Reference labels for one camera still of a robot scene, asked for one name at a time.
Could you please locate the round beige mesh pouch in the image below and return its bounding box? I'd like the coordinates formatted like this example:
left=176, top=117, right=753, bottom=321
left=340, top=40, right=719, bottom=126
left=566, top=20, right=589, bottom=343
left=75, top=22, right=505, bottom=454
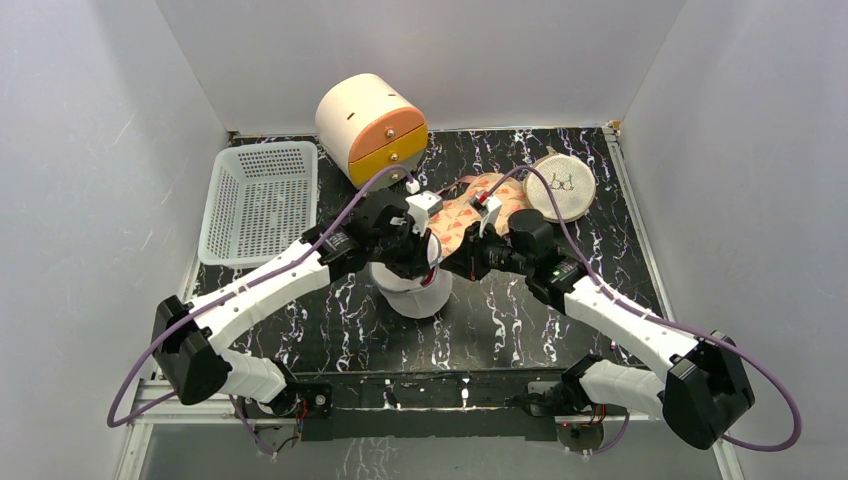
left=522, top=146, right=596, bottom=223

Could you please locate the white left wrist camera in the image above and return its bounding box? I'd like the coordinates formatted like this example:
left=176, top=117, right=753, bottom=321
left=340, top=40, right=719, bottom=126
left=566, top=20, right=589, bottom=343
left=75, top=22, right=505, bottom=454
left=405, top=180, right=443, bottom=236

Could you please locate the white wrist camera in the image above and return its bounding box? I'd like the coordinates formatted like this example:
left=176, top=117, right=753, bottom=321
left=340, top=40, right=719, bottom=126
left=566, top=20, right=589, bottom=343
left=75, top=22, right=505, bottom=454
left=470, top=191, right=503, bottom=237
left=405, top=180, right=443, bottom=236

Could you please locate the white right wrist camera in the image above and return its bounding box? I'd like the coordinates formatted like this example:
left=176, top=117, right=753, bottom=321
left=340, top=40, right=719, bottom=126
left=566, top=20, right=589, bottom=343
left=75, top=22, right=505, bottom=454
left=470, top=191, right=503, bottom=237

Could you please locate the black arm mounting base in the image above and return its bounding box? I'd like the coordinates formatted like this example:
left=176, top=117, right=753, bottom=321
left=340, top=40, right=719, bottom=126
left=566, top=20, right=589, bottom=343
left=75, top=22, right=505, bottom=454
left=237, top=368, right=624, bottom=443

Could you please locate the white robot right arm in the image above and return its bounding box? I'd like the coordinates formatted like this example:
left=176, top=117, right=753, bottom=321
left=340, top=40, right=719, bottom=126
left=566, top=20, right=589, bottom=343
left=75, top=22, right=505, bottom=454
left=441, top=209, right=755, bottom=450

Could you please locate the white mesh laundry bag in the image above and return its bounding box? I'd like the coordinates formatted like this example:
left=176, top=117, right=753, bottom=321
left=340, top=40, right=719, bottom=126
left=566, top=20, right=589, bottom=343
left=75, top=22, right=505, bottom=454
left=367, top=236, right=453, bottom=320

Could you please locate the floral peach bra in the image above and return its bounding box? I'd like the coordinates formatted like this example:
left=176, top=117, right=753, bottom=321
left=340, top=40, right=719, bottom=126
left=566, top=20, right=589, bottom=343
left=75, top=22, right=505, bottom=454
left=423, top=172, right=535, bottom=260

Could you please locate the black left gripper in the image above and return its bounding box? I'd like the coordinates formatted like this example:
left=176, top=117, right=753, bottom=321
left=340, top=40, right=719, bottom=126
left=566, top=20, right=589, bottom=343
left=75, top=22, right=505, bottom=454
left=371, top=220, right=433, bottom=283

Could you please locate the white plastic basket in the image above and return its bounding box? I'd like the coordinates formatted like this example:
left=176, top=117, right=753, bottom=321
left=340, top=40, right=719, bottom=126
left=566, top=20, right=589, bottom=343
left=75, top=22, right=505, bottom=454
left=198, top=141, right=318, bottom=268

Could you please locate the cream round drawer cabinet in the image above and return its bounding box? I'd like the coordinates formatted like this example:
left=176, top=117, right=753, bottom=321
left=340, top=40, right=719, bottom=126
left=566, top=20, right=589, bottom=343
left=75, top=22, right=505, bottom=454
left=315, top=73, right=429, bottom=190

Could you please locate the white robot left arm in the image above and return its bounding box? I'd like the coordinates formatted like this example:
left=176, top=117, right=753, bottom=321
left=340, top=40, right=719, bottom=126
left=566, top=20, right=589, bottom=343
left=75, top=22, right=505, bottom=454
left=152, top=189, right=442, bottom=416

